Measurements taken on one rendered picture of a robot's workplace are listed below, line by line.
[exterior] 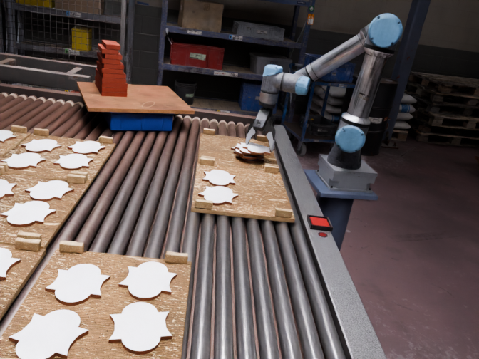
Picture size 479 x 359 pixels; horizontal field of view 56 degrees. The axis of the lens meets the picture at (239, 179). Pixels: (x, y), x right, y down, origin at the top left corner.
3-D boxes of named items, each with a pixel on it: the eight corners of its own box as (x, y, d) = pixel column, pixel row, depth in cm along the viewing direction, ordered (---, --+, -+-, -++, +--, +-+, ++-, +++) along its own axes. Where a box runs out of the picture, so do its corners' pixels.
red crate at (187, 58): (217, 65, 607) (220, 43, 596) (222, 70, 567) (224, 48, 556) (169, 59, 594) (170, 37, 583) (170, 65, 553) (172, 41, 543)
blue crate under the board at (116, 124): (157, 113, 247) (159, 95, 244) (173, 132, 222) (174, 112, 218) (100, 112, 234) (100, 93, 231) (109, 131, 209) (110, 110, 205)
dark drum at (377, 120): (367, 141, 597) (385, 75, 563) (388, 157, 544) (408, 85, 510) (326, 137, 585) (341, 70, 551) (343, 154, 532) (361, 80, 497)
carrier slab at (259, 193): (279, 176, 188) (280, 172, 187) (294, 223, 150) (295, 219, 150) (196, 166, 185) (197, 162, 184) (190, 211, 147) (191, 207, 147)
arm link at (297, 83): (312, 75, 186) (287, 70, 189) (308, 78, 176) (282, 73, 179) (308, 93, 189) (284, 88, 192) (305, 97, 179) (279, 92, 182)
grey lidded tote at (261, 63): (280, 72, 621) (284, 55, 612) (289, 78, 590) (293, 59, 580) (246, 69, 607) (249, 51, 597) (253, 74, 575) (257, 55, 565)
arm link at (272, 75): (283, 68, 178) (262, 65, 180) (278, 95, 182) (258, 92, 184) (286, 66, 185) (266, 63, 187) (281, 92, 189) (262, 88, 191)
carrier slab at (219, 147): (269, 144, 226) (269, 141, 225) (279, 175, 188) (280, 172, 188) (200, 135, 223) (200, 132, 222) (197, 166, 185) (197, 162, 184)
